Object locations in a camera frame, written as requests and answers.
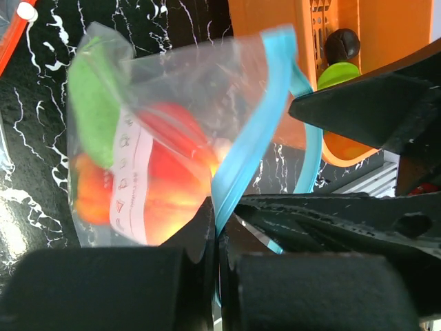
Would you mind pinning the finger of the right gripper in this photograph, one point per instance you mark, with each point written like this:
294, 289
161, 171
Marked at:
333, 221
396, 107

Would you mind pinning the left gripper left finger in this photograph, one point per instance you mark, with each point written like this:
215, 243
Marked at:
167, 287

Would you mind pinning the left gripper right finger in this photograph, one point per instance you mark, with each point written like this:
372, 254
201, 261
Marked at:
261, 290

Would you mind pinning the orange plastic basket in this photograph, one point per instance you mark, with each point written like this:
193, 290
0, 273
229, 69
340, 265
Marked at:
388, 31

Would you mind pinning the peach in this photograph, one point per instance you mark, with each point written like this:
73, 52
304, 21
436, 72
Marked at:
145, 208

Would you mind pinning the blue zipper clear bag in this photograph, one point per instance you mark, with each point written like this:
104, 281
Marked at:
237, 89

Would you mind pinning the green cucumber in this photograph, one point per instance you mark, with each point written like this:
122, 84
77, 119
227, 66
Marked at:
97, 79

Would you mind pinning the red bell pepper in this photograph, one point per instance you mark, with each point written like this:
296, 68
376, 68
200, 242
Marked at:
177, 129

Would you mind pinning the red zipper clear bag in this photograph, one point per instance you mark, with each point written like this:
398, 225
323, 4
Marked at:
15, 16

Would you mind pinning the dark purple plum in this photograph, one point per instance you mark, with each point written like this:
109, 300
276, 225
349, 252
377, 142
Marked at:
341, 45

